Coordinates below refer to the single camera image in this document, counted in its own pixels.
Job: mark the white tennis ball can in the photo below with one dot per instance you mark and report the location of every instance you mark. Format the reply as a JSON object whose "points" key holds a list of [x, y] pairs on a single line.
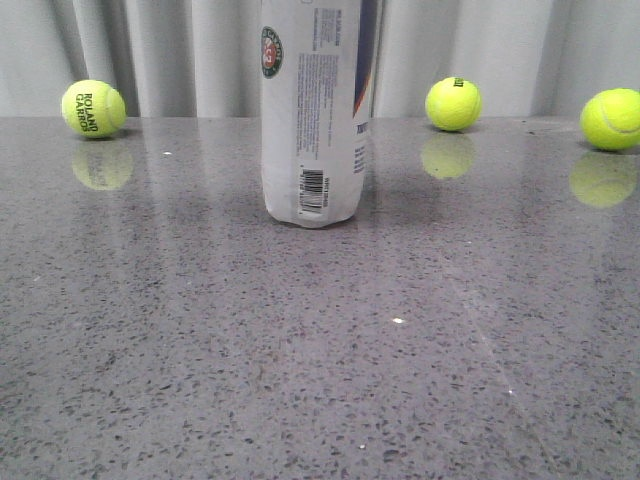
{"points": [[317, 61]]}

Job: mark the Wilson tennis ball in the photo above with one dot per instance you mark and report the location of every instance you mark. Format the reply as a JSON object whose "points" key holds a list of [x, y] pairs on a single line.
{"points": [[453, 104]]}

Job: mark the Roland Garros tennis ball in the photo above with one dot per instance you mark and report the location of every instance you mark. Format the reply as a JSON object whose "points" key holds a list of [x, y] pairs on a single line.
{"points": [[93, 108]]}

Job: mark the plain yellow tennis ball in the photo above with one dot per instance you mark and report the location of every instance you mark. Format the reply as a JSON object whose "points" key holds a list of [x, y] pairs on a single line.
{"points": [[610, 119]]}

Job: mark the grey pleated curtain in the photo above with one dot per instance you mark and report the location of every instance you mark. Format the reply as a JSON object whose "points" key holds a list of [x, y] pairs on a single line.
{"points": [[200, 58]]}

